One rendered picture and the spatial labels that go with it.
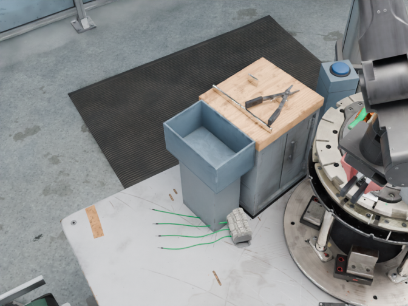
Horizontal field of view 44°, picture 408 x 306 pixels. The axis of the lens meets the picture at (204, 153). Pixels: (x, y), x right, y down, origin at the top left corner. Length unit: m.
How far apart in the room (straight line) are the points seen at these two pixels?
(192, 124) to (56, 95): 1.74
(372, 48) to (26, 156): 2.10
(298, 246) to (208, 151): 0.31
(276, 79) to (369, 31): 0.56
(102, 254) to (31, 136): 1.48
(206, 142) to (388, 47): 0.59
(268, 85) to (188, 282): 0.48
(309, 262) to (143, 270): 0.38
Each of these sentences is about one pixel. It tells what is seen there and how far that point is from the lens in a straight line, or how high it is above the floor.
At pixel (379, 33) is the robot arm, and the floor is 1.48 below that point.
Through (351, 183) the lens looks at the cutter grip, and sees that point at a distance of 0.84.
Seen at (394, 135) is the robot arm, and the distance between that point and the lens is 0.66.
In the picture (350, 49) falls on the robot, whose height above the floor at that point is 0.97.
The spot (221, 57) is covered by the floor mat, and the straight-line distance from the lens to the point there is 2.88.
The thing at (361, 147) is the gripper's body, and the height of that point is 1.27.
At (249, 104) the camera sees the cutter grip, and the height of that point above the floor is 1.09.
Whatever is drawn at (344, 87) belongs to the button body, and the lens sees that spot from 1.26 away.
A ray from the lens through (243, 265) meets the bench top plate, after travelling 1.19.
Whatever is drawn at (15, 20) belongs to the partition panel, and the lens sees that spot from 3.09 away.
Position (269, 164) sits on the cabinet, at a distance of 1.14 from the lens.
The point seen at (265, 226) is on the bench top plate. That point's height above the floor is 0.78.
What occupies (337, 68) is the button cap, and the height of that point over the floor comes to 1.04.
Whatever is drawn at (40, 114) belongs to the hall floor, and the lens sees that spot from 2.73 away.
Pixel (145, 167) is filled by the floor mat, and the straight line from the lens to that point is 2.35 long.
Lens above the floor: 1.84
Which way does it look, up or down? 50 degrees down
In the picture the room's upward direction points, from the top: 2 degrees counter-clockwise
